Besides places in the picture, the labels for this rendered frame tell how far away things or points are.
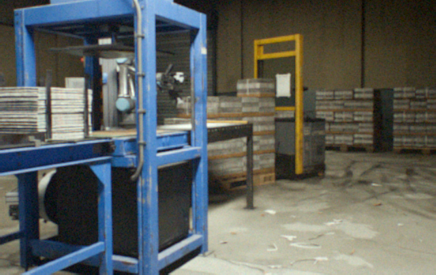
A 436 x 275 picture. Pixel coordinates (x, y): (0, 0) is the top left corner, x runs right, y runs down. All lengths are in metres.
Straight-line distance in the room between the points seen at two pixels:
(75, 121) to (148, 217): 0.63
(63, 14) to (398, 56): 9.30
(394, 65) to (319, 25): 1.99
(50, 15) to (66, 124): 0.73
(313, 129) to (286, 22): 6.04
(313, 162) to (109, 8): 4.22
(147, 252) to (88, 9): 1.35
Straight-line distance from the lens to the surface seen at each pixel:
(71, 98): 2.47
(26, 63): 3.01
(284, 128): 6.22
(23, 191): 2.83
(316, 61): 11.59
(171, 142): 2.92
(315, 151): 6.27
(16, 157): 2.07
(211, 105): 5.00
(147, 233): 2.52
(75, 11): 2.76
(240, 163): 5.38
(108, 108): 4.47
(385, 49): 11.35
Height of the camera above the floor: 0.96
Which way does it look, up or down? 3 degrees down
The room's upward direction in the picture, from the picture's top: straight up
